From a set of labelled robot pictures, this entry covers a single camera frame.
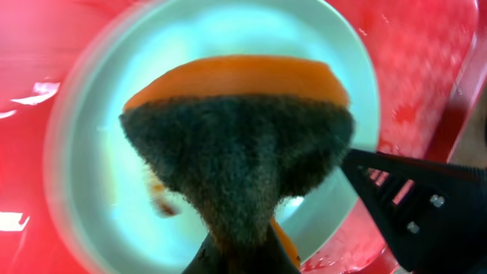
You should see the red plastic tray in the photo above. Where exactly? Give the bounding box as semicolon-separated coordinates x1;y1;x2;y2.
1;0;486;273

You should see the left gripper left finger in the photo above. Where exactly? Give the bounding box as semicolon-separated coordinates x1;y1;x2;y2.
182;233;228;274

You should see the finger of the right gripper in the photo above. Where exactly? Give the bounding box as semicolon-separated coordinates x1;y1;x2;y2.
341;149;486;272

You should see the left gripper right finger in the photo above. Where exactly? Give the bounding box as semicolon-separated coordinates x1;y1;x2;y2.
262;225;300;274

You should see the teal orange sponge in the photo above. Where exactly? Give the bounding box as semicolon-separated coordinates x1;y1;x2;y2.
119;55;354;273

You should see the white plate top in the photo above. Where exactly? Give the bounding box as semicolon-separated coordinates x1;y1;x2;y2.
43;0;380;273

